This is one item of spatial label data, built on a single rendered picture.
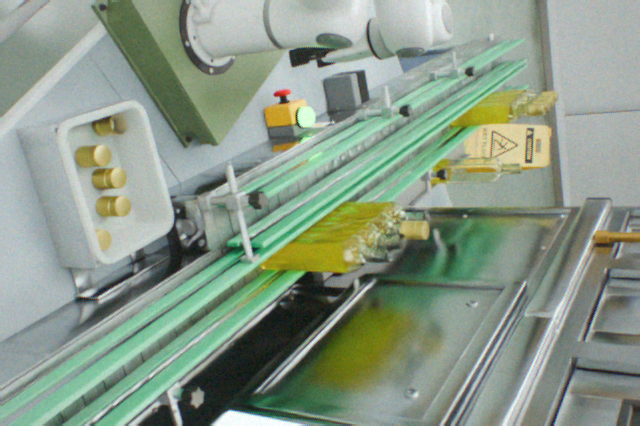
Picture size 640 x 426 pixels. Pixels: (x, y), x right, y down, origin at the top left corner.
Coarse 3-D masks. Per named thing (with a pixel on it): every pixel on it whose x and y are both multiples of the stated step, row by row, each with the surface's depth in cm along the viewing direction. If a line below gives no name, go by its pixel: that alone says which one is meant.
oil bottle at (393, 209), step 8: (336, 208) 138; (344, 208) 138; (352, 208) 137; (360, 208) 136; (368, 208) 135; (376, 208) 134; (384, 208) 133; (392, 208) 133; (400, 208) 134; (392, 216) 132
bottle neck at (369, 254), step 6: (366, 246) 119; (372, 246) 119; (378, 246) 118; (384, 246) 118; (366, 252) 118; (372, 252) 118; (378, 252) 117; (384, 252) 117; (390, 252) 119; (366, 258) 119; (372, 258) 118; (378, 258) 117; (384, 258) 117; (390, 258) 118
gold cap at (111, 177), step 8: (96, 168) 111; (104, 168) 110; (112, 168) 109; (120, 168) 110; (96, 176) 110; (104, 176) 109; (112, 176) 108; (120, 176) 109; (96, 184) 110; (104, 184) 109; (112, 184) 108; (120, 184) 109
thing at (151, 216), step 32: (64, 128) 97; (128, 128) 112; (64, 160) 98; (128, 160) 114; (96, 192) 111; (128, 192) 117; (160, 192) 114; (96, 224) 111; (128, 224) 117; (160, 224) 115; (96, 256) 102
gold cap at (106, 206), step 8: (104, 200) 110; (112, 200) 109; (120, 200) 109; (128, 200) 111; (96, 208) 111; (104, 208) 110; (112, 208) 109; (120, 208) 109; (128, 208) 111; (104, 216) 111; (112, 216) 110; (120, 216) 110
